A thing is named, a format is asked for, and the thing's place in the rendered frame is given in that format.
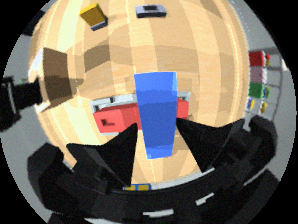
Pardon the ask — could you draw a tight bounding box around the red rectangular block with sockets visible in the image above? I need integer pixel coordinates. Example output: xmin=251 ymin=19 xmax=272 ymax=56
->
xmin=93 ymin=99 xmax=189 ymax=133

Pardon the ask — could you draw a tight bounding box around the blue block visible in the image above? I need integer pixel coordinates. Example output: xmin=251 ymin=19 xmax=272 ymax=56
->
xmin=134 ymin=71 xmax=177 ymax=160

